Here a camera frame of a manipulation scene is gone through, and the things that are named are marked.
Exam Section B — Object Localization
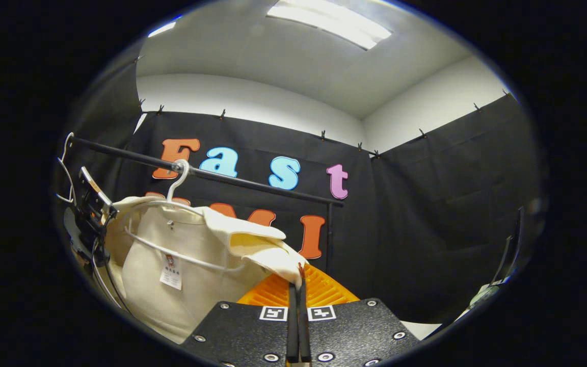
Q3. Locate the ceiling light panel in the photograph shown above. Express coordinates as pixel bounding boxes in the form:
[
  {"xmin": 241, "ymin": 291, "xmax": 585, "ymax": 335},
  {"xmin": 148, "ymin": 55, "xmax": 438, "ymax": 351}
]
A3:
[{"xmin": 265, "ymin": 0, "xmax": 392, "ymax": 50}]

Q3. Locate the black clothes rack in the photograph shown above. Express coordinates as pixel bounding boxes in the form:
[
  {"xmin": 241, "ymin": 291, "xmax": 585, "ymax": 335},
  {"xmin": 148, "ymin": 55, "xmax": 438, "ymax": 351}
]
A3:
[{"xmin": 71, "ymin": 137, "xmax": 345, "ymax": 276}]

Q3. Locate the cream collared shirt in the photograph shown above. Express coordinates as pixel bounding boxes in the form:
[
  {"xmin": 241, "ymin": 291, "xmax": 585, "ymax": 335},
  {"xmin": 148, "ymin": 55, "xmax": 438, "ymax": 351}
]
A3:
[{"xmin": 101, "ymin": 196, "xmax": 308, "ymax": 345}]

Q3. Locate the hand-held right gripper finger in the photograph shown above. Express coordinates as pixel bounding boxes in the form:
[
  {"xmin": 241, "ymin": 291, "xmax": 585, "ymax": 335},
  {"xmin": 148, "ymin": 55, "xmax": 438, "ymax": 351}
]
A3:
[
  {"xmin": 299, "ymin": 263, "xmax": 421, "ymax": 367},
  {"xmin": 180, "ymin": 278, "xmax": 300, "ymax": 367}
]

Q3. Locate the white round object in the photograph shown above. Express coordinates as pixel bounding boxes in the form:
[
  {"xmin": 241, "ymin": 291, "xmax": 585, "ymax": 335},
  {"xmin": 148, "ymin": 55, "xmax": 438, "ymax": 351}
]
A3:
[{"xmin": 469, "ymin": 284, "xmax": 500, "ymax": 307}]

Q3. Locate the black backdrop cloth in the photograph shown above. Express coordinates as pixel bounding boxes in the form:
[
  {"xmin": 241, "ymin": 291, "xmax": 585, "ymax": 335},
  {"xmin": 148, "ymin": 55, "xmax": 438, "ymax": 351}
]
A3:
[{"xmin": 51, "ymin": 51, "xmax": 546, "ymax": 337}]

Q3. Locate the white hanger holding shirt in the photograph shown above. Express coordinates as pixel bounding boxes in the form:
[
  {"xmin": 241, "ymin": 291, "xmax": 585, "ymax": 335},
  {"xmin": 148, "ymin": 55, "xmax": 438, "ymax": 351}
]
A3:
[{"xmin": 124, "ymin": 159, "xmax": 246, "ymax": 273}]

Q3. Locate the empty white plastic hanger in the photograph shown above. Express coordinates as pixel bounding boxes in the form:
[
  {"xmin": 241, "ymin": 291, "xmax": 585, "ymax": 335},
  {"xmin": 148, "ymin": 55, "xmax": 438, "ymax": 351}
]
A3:
[{"xmin": 56, "ymin": 133, "xmax": 76, "ymax": 205}]

